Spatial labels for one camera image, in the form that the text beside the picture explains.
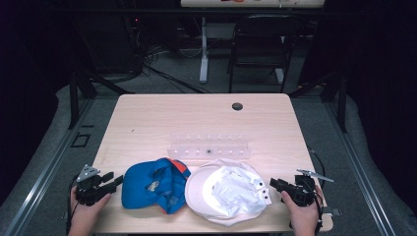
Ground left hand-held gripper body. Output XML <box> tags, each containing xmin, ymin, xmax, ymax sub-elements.
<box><xmin>74</xmin><ymin>164</ymin><xmax>111</xmax><ymax>207</ymax></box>

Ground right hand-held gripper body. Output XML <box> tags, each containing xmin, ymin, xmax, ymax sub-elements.
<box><xmin>282</xmin><ymin>168</ymin><xmax>335</xmax><ymax>207</ymax></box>

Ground blue and orange cap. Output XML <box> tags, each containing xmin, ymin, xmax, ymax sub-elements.
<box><xmin>121</xmin><ymin>156</ymin><xmax>192</xmax><ymax>215</ymax></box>

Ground white cap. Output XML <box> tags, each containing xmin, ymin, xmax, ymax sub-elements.
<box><xmin>184</xmin><ymin>157</ymin><xmax>273</xmax><ymax>228</ymax></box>

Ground clear acrylic hook rack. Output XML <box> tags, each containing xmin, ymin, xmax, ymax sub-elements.
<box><xmin>166</xmin><ymin>132</ymin><xmax>252</xmax><ymax>162</ymax></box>

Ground person's left hand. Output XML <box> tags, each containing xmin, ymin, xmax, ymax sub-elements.
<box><xmin>69</xmin><ymin>186</ymin><xmax>113</xmax><ymax>230</ymax></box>

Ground person's right hand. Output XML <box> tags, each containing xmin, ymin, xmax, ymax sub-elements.
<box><xmin>280</xmin><ymin>185</ymin><xmax>325</xmax><ymax>232</ymax></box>

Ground black folding chair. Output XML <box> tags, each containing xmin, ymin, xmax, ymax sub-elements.
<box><xmin>226</xmin><ymin>13</ymin><xmax>304</xmax><ymax>94</ymax></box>

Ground dark equipment with red light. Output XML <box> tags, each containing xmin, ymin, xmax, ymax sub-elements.
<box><xmin>123</xmin><ymin>15</ymin><xmax>146</xmax><ymax>74</ymax></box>

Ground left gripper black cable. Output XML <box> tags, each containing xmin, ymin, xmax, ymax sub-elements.
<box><xmin>65</xmin><ymin>175</ymin><xmax>82</xmax><ymax>236</ymax></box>

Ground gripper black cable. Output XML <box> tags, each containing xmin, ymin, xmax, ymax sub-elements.
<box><xmin>65</xmin><ymin>175</ymin><xmax>82</xmax><ymax>236</ymax></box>
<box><xmin>307</xmin><ymin>147</ymin><xmax>328</xmax><ymax>236</ymax></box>

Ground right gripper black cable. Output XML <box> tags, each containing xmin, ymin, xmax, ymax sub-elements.
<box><xmin>307</xmin><ymin>147</ymin><xmax>328</xmax><ymax>236</ymax></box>

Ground grey metal floor rail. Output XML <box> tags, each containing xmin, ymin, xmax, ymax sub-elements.
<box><xmin>324</xmin><ymin>97</ymin><xmax>398</xmax><ymax>236</ymax></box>
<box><xmin>0</xmin><ymin>97</ymin><xmax>96</xmax><ymax>236</ymax></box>

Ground black floor cables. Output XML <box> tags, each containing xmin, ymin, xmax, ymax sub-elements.
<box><xmin>141</xmin><ymin>45</ymin><xmax>210</xmax><ymax>94</ymax></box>

